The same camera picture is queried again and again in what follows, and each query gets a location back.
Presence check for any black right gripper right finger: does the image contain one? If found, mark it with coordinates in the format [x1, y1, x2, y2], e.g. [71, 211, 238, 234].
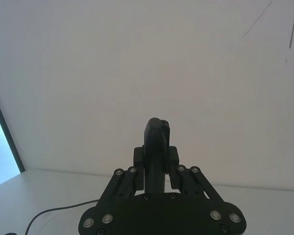
[161, 119, 247, 229]

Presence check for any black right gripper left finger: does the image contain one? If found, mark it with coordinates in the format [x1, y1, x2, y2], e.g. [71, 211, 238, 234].
[79, 117, 167, 232]

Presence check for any dark edged glass panel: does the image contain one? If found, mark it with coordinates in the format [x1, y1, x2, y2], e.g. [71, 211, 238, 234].
[0, 78, 24, 189]

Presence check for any plain pale wall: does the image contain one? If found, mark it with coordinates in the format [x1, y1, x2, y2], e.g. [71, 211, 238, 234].
[0, 0, 294, 194]

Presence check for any thin black cable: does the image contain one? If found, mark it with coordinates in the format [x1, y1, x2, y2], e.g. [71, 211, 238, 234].
[24, 199, 100, 235]

